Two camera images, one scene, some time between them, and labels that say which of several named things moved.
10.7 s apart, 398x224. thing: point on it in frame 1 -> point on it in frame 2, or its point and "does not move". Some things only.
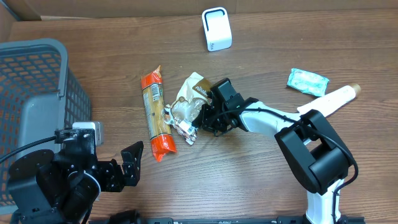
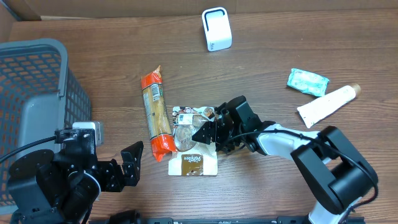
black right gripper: (212, 113) -> (222, 131)
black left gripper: (113, 173) does not move
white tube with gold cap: (332, 100) does not move
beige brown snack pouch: (194, 94) -> (192, 157)
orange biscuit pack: (161, 140) does not move
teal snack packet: (308, 83) does not move
